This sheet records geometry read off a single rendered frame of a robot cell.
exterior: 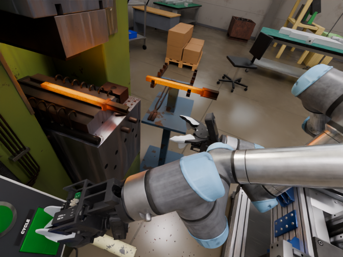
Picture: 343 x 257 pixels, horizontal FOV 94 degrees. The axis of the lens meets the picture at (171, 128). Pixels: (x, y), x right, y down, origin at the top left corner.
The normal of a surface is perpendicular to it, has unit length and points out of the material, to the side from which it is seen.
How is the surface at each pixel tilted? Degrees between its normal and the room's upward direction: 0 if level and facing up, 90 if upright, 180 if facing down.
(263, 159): 44
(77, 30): 90
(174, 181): 35
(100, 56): 90
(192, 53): 90
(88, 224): 60
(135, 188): 30
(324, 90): 78
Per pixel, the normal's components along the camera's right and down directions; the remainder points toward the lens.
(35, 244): 0.92, -0.36
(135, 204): -0.18, 0.02
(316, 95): -0.93, 0.26
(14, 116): 0.95, 0.29
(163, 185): -0.29, -0.33
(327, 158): -0.57, -0.48
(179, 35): -0.29, 0.62
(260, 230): 0.14, -0.72
